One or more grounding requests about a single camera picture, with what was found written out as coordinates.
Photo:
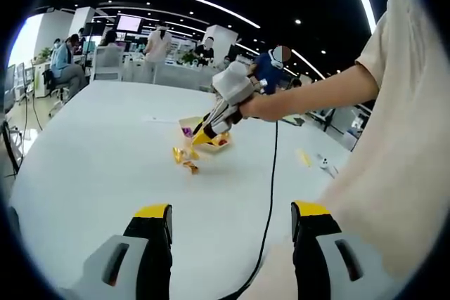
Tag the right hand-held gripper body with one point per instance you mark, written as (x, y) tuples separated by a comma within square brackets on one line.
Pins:
[(233, 84)]

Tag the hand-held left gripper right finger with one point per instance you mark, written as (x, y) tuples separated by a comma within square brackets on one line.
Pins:
[(313, 244)]

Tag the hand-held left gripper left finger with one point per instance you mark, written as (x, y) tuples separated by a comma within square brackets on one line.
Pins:
[(151, 251)]

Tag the small red candy packet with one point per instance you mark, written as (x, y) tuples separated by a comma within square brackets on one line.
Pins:
[(221, 142)]

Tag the cream hexagonal container tray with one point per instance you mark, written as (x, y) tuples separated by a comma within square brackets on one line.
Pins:
[(188, 121)]

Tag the purple snack packet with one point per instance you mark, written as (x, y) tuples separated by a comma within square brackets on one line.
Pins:
[(188, 132)]

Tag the gold candy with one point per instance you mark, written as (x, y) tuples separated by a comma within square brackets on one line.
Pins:
[(191, 167)]

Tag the person's right hand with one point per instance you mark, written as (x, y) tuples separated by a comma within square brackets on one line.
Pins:
[(262, 108)]

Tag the green potted plant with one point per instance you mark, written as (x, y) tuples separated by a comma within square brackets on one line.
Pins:
[(44, 54), (188, 58)]

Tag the blue cloth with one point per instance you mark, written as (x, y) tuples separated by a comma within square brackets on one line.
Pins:
[(295, 121)]

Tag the small white device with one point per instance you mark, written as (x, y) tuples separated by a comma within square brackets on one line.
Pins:
[(324, 162)]

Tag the white mesh office chair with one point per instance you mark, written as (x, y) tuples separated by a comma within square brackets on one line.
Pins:
[(139, 70), (107, 63)]

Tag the yellow flat strip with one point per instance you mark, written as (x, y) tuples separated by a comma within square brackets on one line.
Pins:
[(304, 157)]

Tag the person's beige shirt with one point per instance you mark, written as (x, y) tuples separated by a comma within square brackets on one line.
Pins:
[(404, 131)]

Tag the wall display screen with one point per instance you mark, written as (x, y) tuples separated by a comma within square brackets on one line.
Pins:
[(128, 23)]

